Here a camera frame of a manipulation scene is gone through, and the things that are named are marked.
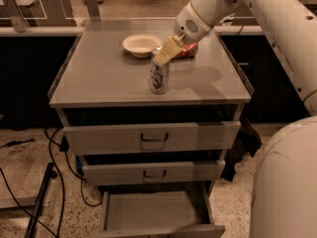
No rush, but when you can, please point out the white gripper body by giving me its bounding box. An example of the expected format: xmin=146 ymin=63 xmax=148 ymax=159
xmin=173 ymin=3 xmax=212 ymax=45

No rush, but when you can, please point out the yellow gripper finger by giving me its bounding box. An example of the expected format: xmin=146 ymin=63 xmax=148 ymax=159
xmin=154 ymin=36 xmax=183 ymax=66

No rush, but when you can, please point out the silver redbull can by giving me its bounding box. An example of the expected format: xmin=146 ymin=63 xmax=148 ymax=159
xmin=149 ymin=47 xmax=169 ymax=94

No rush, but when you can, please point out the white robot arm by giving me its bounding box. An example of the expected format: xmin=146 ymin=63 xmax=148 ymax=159
xmin=155 ymin=0 xmax=317 ymax=238

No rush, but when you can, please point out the crushed orange soda can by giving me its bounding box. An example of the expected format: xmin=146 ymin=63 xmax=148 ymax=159
xmin=175 ymin=43 xmax=198 ymax=59

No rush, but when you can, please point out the long background counter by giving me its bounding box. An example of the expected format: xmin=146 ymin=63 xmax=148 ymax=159
xmin=0 ymin=23 xmax=263 ymax=37

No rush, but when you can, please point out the grey drawer cabinet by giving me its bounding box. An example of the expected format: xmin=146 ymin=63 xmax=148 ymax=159
xmin=48 ymin=17 xmax=255 ymax=238

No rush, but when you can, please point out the top grey drawer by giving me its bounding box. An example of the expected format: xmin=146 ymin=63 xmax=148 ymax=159
xmin=63 ymin=104 xmax=241 ymax=155

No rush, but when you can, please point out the grey drawer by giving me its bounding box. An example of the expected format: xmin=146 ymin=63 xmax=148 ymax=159
xmin=89 ymin=181 xmax=225 ymax=238
xmin=79 ymin=150 xmax=225 ymax=185
xmin=63 ymin=104 xmax=241 ymax=155

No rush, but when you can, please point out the middle grey drawer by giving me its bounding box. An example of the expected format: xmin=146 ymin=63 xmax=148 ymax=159
xmin=79 ymin=150 xmax=225 ymax=185

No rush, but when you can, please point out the bottom grey drawer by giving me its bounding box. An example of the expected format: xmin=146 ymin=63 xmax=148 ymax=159
xmin=89 ymin=181 xmax=225 ymax=238

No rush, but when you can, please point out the white paper bowl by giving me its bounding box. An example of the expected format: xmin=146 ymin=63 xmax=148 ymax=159
xmin=123 ymin=34 xmax=161 ymax=59

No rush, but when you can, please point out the dark cloth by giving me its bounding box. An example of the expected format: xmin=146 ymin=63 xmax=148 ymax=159
xmin=221 ymin=115 xmax=263 ymax=181

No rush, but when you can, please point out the grey background desk left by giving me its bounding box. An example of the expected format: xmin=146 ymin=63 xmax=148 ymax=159
xmin=14 ymin=0 xmax=76 ymax=27

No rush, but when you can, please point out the black bar on floor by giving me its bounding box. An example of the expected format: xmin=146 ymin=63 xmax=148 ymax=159
xmin=24 ymin=163 xmax=53 ymax=238

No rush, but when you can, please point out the black tool on floor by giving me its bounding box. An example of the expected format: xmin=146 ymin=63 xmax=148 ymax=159
xmin=0 ymin=138 xmax=35 ymax=149

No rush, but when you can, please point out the black floor cable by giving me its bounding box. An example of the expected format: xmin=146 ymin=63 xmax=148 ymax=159
xmin=0 ymin=126 xmax=102 ymax=238

